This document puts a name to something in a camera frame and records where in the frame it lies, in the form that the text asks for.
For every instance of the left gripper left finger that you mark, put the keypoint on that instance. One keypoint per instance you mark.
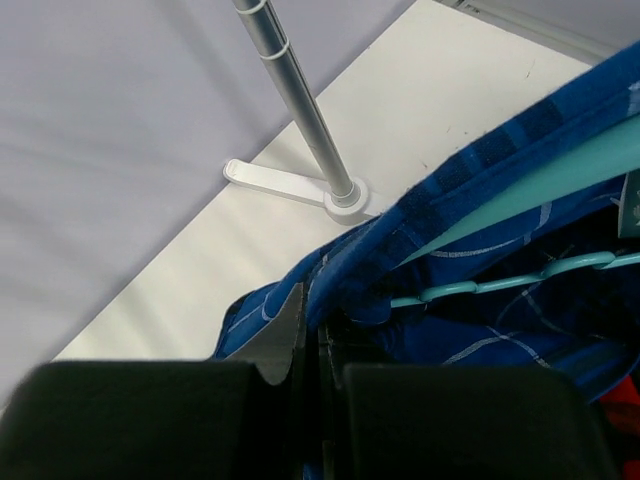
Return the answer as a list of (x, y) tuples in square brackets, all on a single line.
[(236, 418)]

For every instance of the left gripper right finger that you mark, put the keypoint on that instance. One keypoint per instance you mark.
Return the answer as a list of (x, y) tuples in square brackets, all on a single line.
[(387, 420)]

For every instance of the blue plaid shirt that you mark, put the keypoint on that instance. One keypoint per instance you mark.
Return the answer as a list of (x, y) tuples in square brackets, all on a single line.
[(583, 323)]

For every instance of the red black plaid shirt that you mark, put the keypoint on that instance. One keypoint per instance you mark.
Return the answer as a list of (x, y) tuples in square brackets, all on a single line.
[(621, 408)]

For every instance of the teal hanger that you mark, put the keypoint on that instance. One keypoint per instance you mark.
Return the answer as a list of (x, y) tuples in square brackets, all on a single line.
[(608, 155)]

